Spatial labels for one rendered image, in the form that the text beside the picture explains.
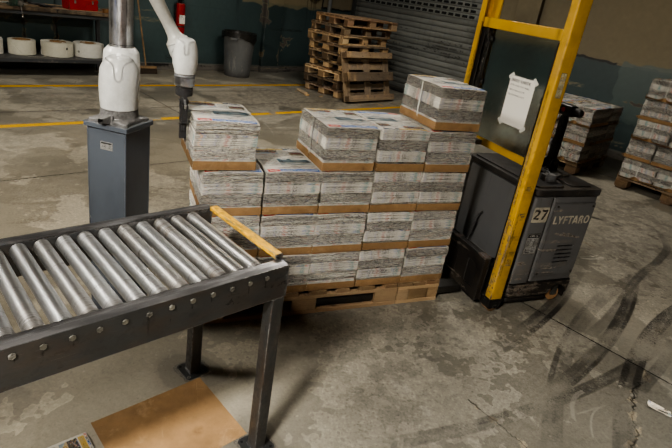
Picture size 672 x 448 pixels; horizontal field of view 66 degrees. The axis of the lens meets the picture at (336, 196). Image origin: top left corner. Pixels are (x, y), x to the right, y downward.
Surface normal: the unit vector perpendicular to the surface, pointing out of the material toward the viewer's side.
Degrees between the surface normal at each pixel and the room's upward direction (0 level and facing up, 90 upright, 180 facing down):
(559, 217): 90
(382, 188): 90
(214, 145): 90
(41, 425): 0
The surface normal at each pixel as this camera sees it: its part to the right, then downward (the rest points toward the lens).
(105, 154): -0.22, 0.32
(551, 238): 0.37, 0.39
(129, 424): 0.14, -0.92
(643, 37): -0.73, 0.14
